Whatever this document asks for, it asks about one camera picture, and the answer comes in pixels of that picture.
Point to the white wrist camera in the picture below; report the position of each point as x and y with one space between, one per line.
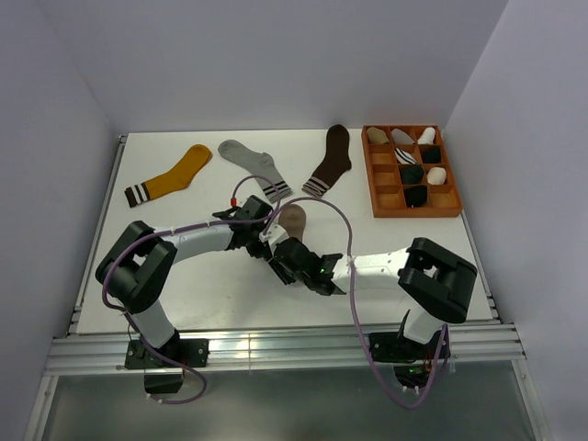
238 202
274 235

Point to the plain black sock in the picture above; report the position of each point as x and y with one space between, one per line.
411 174

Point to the rolled striped sock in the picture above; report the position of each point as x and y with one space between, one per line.
404 157

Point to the rolled cream sock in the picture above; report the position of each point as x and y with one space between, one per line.
436 176

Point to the rolled white sock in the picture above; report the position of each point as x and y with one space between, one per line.
427 137

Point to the aluminium frame rail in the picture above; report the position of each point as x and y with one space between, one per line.
333 347

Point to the rolled grey sock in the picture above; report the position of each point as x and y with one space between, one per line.
401 137

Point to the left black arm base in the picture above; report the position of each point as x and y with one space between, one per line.
165 368

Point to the mustard yellow sock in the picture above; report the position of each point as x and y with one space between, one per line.
179 177

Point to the orange wooden compartment tray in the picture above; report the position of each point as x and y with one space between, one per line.
384 182

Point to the brown sock with pink stripes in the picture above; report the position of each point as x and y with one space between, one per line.
334 164

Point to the rolled beige sock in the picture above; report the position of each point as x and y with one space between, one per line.
377 136

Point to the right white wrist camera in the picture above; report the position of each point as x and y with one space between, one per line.
274 235

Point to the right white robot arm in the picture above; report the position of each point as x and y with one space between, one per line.
438 281

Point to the tan sock with maroon cuff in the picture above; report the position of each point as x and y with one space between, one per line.
293 220

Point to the grey sock with black stripes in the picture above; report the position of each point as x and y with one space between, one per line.
261 165

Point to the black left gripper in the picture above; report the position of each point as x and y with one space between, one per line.
259 252

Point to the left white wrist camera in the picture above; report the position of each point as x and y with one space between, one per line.
238 202

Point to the rolled black sock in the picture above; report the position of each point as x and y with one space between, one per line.
431 154

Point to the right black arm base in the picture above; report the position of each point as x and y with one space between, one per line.
401 362

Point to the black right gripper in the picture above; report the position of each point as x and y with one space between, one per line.
278 269

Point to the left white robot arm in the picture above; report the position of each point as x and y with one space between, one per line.
134 271

